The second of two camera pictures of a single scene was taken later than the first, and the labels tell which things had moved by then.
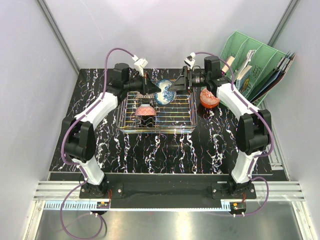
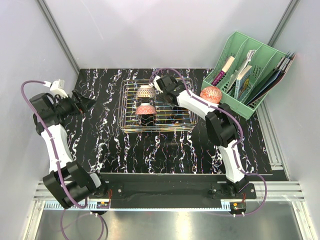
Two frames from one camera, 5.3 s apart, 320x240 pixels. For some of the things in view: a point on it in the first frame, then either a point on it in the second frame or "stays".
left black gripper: [148, 86] -> [83, 105]
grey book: [249, 56] stays
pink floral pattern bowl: [145, 109] stays
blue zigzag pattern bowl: [207, 98] stays
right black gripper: [181, 83] -> [176, 81]
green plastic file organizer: [249, 62] stays
